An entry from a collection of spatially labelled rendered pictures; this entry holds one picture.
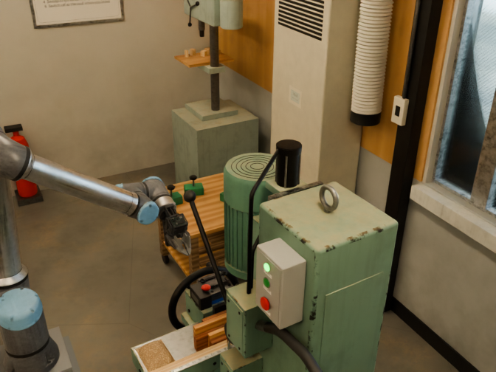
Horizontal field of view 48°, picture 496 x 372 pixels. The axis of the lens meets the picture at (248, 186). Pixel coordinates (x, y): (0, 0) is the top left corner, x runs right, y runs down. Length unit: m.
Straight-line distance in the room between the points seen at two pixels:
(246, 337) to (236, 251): 0.26
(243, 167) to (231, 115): 2.53
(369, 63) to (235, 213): 1.52
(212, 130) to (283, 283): 2.71
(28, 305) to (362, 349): 1.16
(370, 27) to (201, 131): 1.48
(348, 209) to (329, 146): 1.81
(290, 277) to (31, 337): 1.17
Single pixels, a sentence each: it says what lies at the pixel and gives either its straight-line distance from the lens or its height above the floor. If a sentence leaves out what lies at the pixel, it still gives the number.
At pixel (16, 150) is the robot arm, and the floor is 1.43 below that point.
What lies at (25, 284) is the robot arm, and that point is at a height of 0.86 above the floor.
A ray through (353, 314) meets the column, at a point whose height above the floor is 1.31.
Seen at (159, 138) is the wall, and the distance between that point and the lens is 4.76.
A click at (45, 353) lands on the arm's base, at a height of 0.69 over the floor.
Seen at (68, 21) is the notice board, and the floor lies 1.28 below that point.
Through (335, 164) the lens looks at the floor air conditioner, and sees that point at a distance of 3.11.
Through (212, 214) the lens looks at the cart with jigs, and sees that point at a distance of 3.10.
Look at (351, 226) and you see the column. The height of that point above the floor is 1.52.
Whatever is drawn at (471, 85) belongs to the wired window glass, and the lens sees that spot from 2.67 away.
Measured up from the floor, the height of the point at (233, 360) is 1.08.
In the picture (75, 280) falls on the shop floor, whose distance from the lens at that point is 3.61.
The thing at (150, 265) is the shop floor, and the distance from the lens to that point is 3.63.
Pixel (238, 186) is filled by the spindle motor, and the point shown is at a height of 1.49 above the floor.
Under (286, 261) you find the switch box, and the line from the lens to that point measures 1.13.
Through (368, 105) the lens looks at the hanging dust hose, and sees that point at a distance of 2.83.
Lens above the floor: 2.15
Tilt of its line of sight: 29 degrees down
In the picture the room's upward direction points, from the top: 1 degrees clockwise
